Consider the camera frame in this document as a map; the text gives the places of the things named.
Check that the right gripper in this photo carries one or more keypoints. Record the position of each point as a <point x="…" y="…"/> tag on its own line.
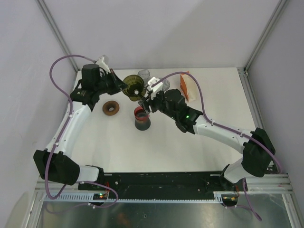
<point x="156" y="95"/>

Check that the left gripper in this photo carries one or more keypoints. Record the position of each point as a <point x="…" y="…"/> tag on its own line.
<point x="116" y="81"/>

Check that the olive green dripper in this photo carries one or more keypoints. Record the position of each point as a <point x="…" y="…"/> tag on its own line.
<point x="135" y="89"/>

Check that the clear grey glass carafe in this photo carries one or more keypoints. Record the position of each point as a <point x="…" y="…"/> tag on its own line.
<point x="145" y="75"/>

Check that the red-rimmed dark carafe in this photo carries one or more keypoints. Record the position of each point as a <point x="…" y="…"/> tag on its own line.
<point x="142" y="121"/>

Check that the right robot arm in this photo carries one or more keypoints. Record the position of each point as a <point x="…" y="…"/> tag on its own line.
<point x="254" y="146"/>

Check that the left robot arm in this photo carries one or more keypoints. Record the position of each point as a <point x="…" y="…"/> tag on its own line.
<point x="55" y="163"/>

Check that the clear grey ribbed dripper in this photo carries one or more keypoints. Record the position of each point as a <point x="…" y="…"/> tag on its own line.
<point x="165" y="85"/>

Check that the orange coffee filter box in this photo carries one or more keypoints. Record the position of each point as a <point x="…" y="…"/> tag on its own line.
<point x="188" y="87"/>

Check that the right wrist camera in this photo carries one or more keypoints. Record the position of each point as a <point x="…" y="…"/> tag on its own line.
<point x="154" y="84"/>

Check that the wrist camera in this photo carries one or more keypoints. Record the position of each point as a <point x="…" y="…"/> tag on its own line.
<point x="103" y="61"/>
<point x="154" y="84"/>

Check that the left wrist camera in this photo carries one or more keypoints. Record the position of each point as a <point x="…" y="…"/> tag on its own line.
<point x="103" y="61"/>

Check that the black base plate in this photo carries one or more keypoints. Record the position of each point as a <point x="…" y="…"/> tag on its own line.
<point x="199" y="185"/>

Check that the grey cable duct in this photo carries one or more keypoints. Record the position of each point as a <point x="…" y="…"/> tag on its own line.
<point x="95" y="197"/>

